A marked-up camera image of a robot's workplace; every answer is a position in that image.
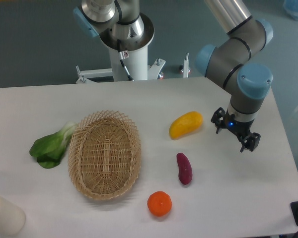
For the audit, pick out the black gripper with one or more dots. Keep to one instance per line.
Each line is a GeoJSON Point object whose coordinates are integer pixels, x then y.
{"type": "Point", "coordinates": [239, 124]}

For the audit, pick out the yellow mango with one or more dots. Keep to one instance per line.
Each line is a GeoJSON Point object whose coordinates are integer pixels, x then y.
{"type": "Point", "coordinates": [185, 124]}

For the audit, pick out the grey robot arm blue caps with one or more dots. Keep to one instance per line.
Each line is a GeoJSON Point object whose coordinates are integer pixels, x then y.
{"type": "Point", "coordinates": [228, 65]}

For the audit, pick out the purple sweet potato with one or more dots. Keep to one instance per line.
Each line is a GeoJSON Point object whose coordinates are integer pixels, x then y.
{"type": "Point", "coordinates": [185, 173]}

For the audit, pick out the orange tangerine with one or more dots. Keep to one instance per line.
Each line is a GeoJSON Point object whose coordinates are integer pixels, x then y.
{"type": "Point", "coordinates": [159, 203]}

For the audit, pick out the woven wicker basket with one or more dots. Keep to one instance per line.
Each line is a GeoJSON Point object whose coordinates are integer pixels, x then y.
{"type": "Point", "coordinates": [105, 155]}

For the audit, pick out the green bok choy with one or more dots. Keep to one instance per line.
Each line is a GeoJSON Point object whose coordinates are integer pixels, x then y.
{"type": "Point", "coordinates": [49, 150]}

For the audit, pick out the cream cylindrical bottle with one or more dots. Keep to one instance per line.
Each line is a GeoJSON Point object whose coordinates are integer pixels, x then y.
{"type": "Point", "coordinates": [12, 218]}

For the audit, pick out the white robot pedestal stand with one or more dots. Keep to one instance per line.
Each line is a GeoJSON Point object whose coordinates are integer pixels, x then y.
{"type": "Point", "coordinates": [127, 45]}

